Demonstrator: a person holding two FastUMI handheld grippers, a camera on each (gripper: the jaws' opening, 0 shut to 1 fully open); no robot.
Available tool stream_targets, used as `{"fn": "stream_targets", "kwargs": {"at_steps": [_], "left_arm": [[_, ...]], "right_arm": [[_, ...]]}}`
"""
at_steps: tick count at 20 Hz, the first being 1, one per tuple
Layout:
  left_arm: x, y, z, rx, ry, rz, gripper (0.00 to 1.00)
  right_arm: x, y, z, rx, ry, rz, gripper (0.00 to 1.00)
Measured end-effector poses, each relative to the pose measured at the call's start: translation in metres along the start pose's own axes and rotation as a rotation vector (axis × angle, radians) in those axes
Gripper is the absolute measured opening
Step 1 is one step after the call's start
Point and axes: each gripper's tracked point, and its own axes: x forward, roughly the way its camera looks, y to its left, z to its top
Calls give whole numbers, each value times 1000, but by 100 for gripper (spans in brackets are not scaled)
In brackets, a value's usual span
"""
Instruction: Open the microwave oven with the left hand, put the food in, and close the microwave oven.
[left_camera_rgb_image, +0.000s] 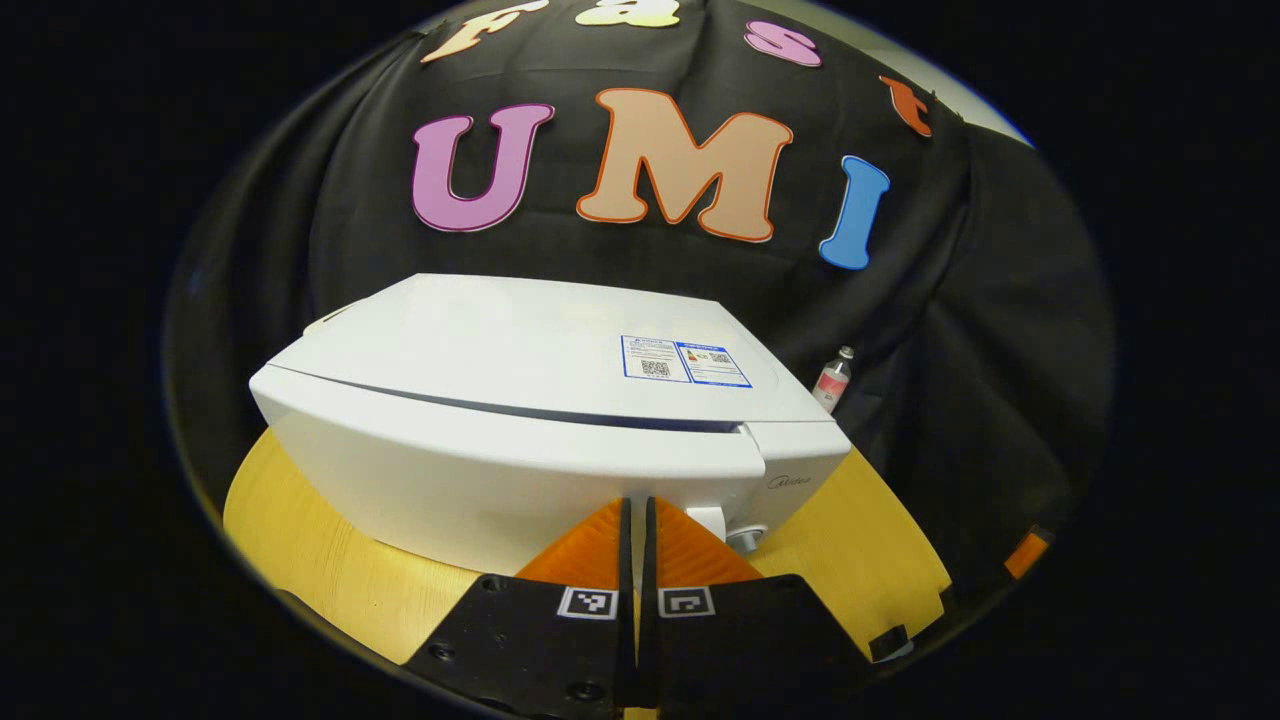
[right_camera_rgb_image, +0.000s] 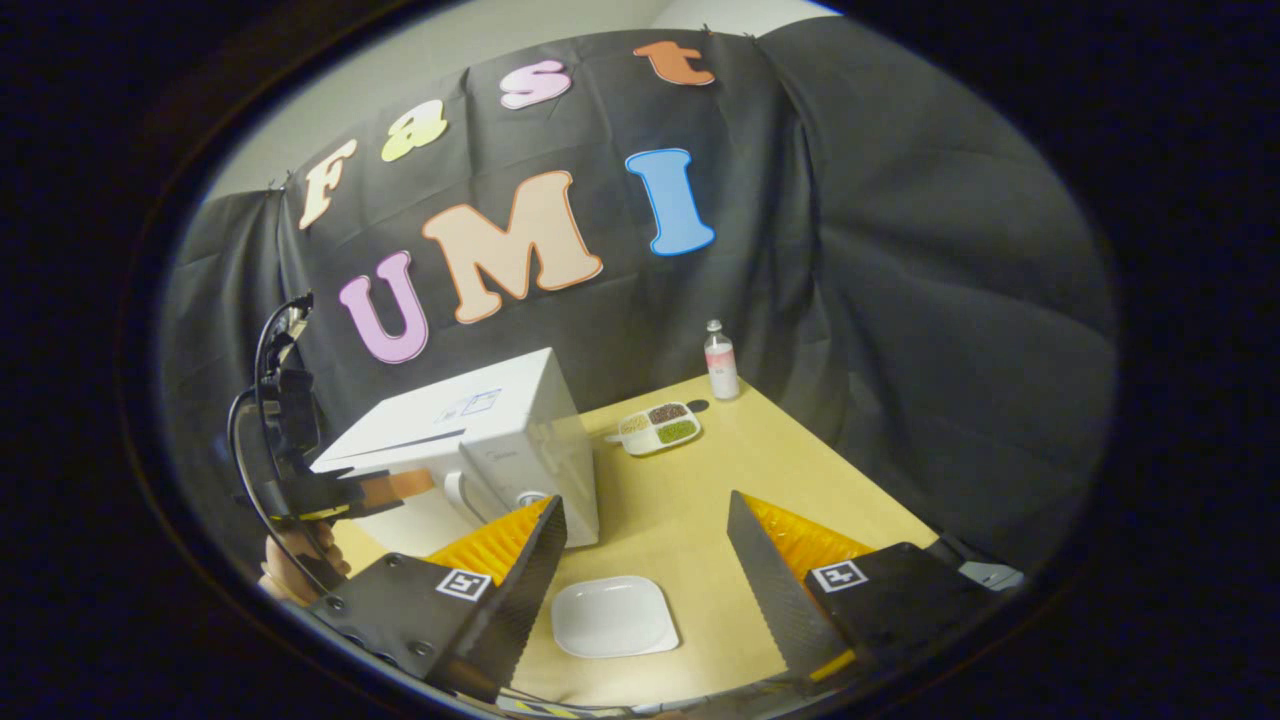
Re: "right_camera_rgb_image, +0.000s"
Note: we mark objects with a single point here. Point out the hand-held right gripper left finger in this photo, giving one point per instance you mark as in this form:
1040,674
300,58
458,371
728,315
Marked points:
530,590

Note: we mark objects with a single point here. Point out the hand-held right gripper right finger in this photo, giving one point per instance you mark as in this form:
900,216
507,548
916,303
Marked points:
775,590

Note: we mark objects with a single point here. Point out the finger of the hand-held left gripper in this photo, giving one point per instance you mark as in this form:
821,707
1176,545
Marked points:
350,511
395,487

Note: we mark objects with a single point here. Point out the white microwave oven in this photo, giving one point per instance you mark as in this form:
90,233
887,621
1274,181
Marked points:
520,440

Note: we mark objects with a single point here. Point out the white square plate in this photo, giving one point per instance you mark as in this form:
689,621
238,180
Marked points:
615,617

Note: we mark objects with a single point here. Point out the yellow black striped tape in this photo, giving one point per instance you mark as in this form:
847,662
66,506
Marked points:
542,708

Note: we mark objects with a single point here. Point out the white divided tray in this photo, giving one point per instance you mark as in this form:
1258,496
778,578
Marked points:
640,444

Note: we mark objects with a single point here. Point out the green beans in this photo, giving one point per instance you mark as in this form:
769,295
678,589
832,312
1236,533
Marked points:
677,431

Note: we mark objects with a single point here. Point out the pale beans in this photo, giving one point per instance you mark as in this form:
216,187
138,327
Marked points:
635,424

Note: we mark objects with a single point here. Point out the brown beans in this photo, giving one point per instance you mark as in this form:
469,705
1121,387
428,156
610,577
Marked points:
667,412

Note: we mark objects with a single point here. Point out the small grey box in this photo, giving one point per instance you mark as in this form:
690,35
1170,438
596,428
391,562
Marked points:
990,576

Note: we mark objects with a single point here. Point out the clear bottle with pink label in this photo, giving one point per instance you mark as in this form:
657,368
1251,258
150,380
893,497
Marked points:
722,375

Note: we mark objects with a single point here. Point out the black backdrop cloth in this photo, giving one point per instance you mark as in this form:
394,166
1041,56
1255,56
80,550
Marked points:
900,300

